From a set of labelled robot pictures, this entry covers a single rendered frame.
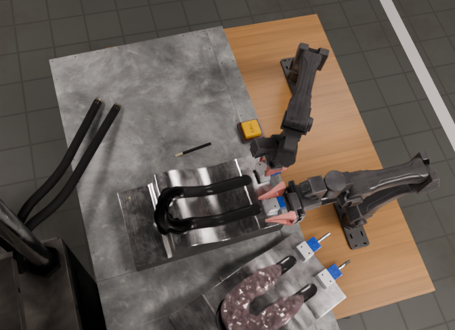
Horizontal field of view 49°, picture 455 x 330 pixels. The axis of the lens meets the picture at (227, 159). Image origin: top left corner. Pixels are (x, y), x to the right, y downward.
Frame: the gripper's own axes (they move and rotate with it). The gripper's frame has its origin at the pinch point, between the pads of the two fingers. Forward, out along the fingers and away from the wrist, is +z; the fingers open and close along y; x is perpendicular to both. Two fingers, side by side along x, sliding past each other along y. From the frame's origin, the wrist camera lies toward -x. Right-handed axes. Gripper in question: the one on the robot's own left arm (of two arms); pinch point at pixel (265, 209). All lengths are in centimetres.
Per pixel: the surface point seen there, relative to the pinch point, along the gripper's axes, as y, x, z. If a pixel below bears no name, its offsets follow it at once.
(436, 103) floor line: -73, 123, -148
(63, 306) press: 4, 39, 62
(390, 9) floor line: -145, 123, -148
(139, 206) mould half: -20, 33, 33
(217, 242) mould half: -1.8, 31.6, 10.8
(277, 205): -8.1, 28.1, -11.0
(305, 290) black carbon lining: 19.2, 34.8, -12.8
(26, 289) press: -4, 39, 72
